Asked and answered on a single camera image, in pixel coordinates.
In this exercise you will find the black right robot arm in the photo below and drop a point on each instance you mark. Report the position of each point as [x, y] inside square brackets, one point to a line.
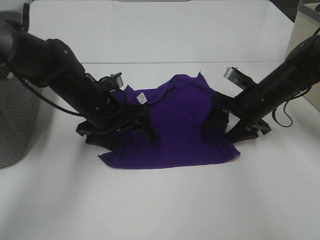
[295, 76]

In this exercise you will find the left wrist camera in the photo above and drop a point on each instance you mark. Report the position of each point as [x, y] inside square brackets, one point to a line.
[112, 82]

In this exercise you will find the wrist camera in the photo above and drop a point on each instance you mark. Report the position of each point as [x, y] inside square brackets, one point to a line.
[112, 82]
[238, 78]

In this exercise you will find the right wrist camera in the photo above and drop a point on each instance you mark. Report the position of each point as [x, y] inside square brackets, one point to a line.
[238, 78]

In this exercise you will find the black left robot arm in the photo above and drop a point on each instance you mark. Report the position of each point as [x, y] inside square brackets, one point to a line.
[39, 63]

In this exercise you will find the beige bin with grey rim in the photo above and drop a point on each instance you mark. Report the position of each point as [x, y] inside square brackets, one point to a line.
[307, 21]

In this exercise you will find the purple towel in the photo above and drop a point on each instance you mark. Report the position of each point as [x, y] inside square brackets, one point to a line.
[177, 110]

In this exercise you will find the grey perforated laundry basket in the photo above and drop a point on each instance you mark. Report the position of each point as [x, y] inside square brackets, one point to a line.
[19, 108]

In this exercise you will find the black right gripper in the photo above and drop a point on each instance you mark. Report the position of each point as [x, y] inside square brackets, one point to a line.
[250, 106]

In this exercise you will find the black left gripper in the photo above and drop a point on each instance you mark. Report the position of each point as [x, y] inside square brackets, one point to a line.
[106, 112]

